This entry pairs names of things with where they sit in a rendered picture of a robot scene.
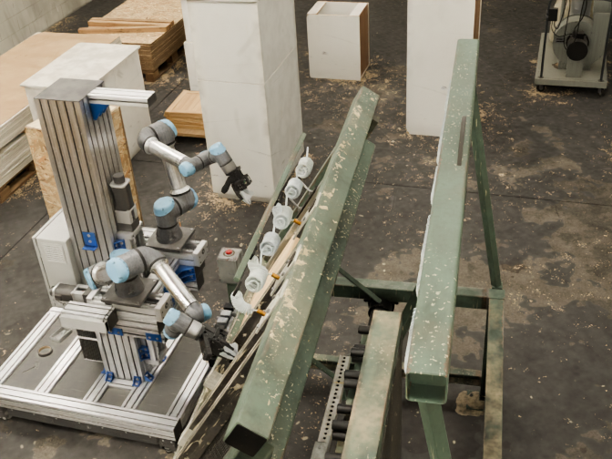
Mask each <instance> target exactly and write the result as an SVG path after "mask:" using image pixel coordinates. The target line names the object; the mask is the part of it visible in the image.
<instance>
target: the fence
mask: <svg viewBox="0 0 612 459"><path fill-rule="evenodd" d="M320 185H321V183H320V184H319V186H318V188H317V189H316V191H315V193H314V194H313V196H312V197H311V199H310V201H309V202H308V204H307V205H306V207H305V209H304V210H303V212H302V213H301V215H300V216H299V217H298V218H297V220H299V221H301V220H302V218H303V217H304V215H305V214H306V212H307V211H308V210H307V208H308V207H310V206H311V204H312V202H313V201H314V200H315V198H316V196H317V193H318V191H319V188H320ZM297 227H298V224H296V223H293V224H292V226H291V228H290V229H289V231H288V232H287V234H286V235H285V237H284V238H283V240H282V241H281V243H280V246H279V247H278V249H277V251H276V252H275V254H274V255H272V256H271V258H270V260H269V261H268V263H267V264H266V266H265V267H266V269H267V270H268V271H270V269H271V267H272V266H273V264H274V263H275V261H276V260H277V258H278V257H279V256H280V255H281V253H282V251H283V250H284V248H285V247H286V245H287V244H288V242H289V241H290V239H291V237H292V236H293V233H294V231H296V229H297Z"/></svg>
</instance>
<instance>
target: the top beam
mask: <svg viewBox="0 0 612 459"><path fill-rule="evenodd" d="M379 97H380V96H379V95H377V94H376V93H374V92H372V91H371V90H370V89H368V88H367V87H364V86H362V87H361V89H360V90H359V92H358V94H357V95H356V97H355V98H354V100H353V101H352V105H351V107H350V110H349V112H348V115H347V118H346V119H345V122H344V125H343V127H342V131H341V134H340V136H339V138H338V141H337V143H336V146H335V149H334V151H333V153H332V155H331V160H330V162H329V165H328V167H327V169H326V172H325V174H324V177H323V180H322V182H321V185H320V188H319V191H318V193H317V196H318V195H319V193H321V196H320V199H319V201H318V204H317V207H316V208H315V210H314V211H313V212H312V214H311V215H310V217H309V218H308V220H307V222H306V224H305V227H304V229H303V232H302V234H301V238H300V240H299V243H298V246H297V248H296V249H298V247H299V246H300V244H301V250H300V252H299V255H298V258H297V259H296V262H295V263H294V265H293V266H292V268H291V269H290V271H289V272H288V274H287V275H286V277H285V279H284V282H285V281H286V280H287V279H288V280H289V281H288V284H287V287H286V289H285V292H284V294H283V296H282V299H281V300H280V302H279V304H278V305H277V307H276V308H275V309H274V311H273V312H272V314H271V315H270V319H269V321H268V324H267V326H266V329H265V332H264V333H263V336H262V339H261V341H260V345H259V348H258V350H257V352H256V355H255V357H254V360H253V363H252V365H251V367H250V371H249V374H248V376H247V379H246V382H245V383H244V386H243V388H242V391H241V394H240V398H239V399H238V402H237V405H236V407H235V410H234V412H233V415H232V417H231V419H230V422H229V426H228V429H227V431H226V433H225V436H224V438H223V441H224V442H225V443H226V444H228V445H230V446H232V447H234V448H236V449H238V450H239V451H241V452H243V453H245V454H247V455H249V456H251V457H253V456H255V455H256V454H257V453H258V452H259V450H260V449H261V448H262V447H263V445H264V444H265V443H267V441H268V440H269V439H270V434H271V431H272V428H273V425H274V422H275V419H276V416H277V413H278V410H279V408H280V405H281V400H282V396H283V394H284V391H285V388H286V385H287V382H288V380H289V377H290V374H291V368H292V365H293V363H294V360H295V357H296V354H297V351H298V349H299V346H300V343H301V337H302V335H303V332H304V329H305V326H306V323H307V320H308V318H309V315H310V311H311V306H312V304H313V301H314V298H315V295H316V292H317V290H318V287H319V283H320V280H321V276H322V273H323V270H324V267H325V264H326V261H327V259H328V255H329V252H330V249H331V246H332V242H333V239H334V236H335V233H336V230H337V227H338V224H339V221H340V218H341V215H342V211H343V208H344V205H345V201H346V199H347V196H348V193H349V190H350V187H351V184H352V180H353V177H354V173H355V170H356V168H357V165H358V162H359V159H360V156H361V154H362V149H363V145H364V142H365V139H366V137H367V134H368V131H369V128H370V125H371V123H372V117H373V114H374V111H375V109H376V106H377V103H378V100H379ZM317 196H316V198H317ZM284 282H283V283H284ZM283 283H282V285H283Z"/></svg>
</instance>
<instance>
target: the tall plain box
mask: <svg viewBox="0 0 612 459"><path fill-rule="evenodd" d="M187 6H188V12H189V24H190V31H191V38H192V45H193V51H194V57H195V64H196V70H197V77H198V85H199V97H200V104H201V110H202V116H203V123H204V129H205V136H206V142H207V149H208V150H209V148H210V147H211V146H212V145H214V144H215V143H217V142H221V143H222V145H223V146H224V147H225V148H226V150H227V151H228V152H229V155H230V156H231V158H232V159H233V161H234V162H235V164H236V166H237V167H238V166H240V167H241V169H240V170H241V172H242V173H243V175H245V174H248V175H249V177H250V178H249V177H248V178H249V179H251V180H252V182H251V184H250V185H248V186H247V188H248V190H252V191H253V192H254V195H252V196H251V199H250V200H254V201H262V202H270V199H271V197H272V195H273V193H274V190H275V189H276V187H277V185H278V183H279V181H280V179H281V175H282V173H283V171H284V169H285V168H286V166H287V164H288V161H289V159H290V157H291V154H292V152H293V150H294V149H295V146H296V144H297V142H298V140H299V138H300V136H301V133H302V121H301V94H300V80H299V68H298V54H297V37H296V24H295V10H294V0H187ZM209 167H210V174H211V180H212V187H213V192H216V193H218V195H219V197H220V198H228V199H239V198H238V197H237V196H236V194H235V192H234V191H233V189H232V187H231V184H230V186H229V191H228V192H227V193H225V194H223V193H222V192H221V189H222V187H223V186H224V184H225V182H226V180H227V178H228V176H226V175H225V173H224V172H223V171H222V169H221V168H220V166H219V164H218V163H214V164H211V165H209Z"/></svg>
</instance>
